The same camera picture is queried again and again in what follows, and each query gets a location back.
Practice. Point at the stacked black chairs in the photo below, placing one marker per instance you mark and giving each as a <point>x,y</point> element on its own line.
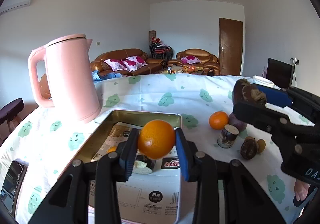
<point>159,50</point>

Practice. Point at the brown leather armchair sofa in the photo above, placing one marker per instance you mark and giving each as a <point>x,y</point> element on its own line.
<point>201,60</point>

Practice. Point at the brown leather long sofa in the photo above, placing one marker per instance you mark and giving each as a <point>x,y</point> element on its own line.
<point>153,65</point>

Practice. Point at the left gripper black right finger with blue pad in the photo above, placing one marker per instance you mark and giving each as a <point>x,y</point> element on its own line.
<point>223,185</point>

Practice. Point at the small yellow longan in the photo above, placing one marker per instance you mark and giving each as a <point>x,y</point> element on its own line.
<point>261,145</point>

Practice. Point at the small mandarin orange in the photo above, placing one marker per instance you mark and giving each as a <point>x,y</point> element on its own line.
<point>112,149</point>

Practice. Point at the person's right hand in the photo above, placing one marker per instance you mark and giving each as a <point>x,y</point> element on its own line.
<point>301,190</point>

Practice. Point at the pink electric kettle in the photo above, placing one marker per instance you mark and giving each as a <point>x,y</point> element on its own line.
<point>69,78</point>

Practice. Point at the pink floral pillow armchair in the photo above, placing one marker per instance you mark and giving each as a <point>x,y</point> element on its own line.
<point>190,59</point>

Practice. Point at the black television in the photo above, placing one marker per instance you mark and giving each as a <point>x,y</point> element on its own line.
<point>280,73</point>

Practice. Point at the orange leather stool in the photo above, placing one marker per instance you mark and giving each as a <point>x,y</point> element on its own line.
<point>44,88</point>

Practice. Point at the purple passion fruit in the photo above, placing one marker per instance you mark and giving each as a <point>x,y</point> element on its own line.
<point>241,126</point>

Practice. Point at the mandarin orange back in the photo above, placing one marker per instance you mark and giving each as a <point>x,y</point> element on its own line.
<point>218,120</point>

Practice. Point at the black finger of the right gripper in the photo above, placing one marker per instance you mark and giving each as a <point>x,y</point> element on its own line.
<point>262,118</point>

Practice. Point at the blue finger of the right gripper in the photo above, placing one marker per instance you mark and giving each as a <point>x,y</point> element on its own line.
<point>275,97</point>

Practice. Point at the large orange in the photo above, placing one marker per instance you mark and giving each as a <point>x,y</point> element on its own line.
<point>156,139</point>

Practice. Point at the purple cushioned wooden stool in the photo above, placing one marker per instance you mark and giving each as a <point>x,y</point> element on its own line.
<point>9,114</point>

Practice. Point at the pink floral pillow left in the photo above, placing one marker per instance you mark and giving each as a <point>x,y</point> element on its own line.
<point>130,64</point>

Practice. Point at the white air conditioner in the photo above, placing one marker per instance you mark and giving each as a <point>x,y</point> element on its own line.
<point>10,5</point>

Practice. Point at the dark brown water chestnut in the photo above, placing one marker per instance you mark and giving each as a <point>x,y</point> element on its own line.
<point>249,148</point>

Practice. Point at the black smartphone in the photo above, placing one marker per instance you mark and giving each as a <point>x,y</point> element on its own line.
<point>12,185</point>

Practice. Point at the brown wooden door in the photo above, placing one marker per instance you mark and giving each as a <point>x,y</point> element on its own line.
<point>231,35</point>

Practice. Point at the white tablecloth green clouds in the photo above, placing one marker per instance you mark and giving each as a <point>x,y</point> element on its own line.
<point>47,140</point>

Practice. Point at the wooden coffee table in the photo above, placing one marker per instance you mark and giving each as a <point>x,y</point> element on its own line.
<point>180,70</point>

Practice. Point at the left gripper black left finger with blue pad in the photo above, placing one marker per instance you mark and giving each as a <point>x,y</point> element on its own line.
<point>68,200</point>

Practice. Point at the white mug blue print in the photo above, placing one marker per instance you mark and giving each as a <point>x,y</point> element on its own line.
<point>264,82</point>

